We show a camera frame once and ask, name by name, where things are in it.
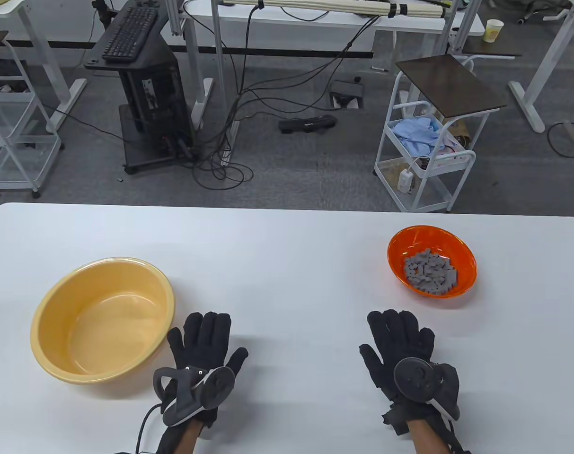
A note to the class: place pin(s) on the person's right hand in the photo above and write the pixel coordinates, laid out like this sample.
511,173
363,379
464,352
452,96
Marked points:
395,338

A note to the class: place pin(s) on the person's left hand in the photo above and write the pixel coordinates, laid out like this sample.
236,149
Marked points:
206,338

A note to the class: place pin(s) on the pile of grey toy blocks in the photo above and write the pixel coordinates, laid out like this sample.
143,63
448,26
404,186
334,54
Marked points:
431,272

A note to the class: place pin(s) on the orange plastic bowl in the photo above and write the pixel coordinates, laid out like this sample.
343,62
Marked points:
410,246

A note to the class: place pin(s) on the yellow plastic basin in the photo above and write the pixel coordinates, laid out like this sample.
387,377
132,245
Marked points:
102,331

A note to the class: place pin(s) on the person's left forearm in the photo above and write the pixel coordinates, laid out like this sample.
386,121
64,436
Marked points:
185,440

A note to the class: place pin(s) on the black right hand controller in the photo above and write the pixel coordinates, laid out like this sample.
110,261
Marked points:
412,378

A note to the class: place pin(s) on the black hand controller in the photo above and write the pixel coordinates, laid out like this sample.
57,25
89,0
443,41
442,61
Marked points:
412,378
216,385

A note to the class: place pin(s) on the black left hand controller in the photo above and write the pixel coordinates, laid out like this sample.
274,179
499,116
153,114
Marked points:
216,385

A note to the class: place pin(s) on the blue cloth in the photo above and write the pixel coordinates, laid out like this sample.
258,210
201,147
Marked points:
414,135

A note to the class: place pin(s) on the black power strip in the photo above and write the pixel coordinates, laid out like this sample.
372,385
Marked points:
308,124

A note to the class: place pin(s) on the floor socket box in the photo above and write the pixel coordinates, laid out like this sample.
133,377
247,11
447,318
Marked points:
346,94

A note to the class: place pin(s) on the black computer cart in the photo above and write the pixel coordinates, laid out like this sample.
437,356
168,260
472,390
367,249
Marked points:
149,94

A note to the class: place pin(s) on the white desk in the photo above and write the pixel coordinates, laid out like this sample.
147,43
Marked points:
64,19
315,23
528,106

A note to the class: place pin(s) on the black keyboard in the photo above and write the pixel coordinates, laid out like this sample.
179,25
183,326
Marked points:
128,35

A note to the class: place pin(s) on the paper cup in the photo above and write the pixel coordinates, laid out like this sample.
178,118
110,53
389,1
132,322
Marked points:
493,30

